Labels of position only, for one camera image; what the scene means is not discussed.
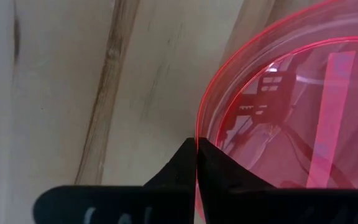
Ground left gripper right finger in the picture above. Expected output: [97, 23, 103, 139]
[196, 137, 358, 224]

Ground pink translucent plastic plate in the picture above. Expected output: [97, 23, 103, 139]
[195, 0, 358, 220]

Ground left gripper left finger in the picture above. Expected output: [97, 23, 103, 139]
[32, 137, 198, 224]

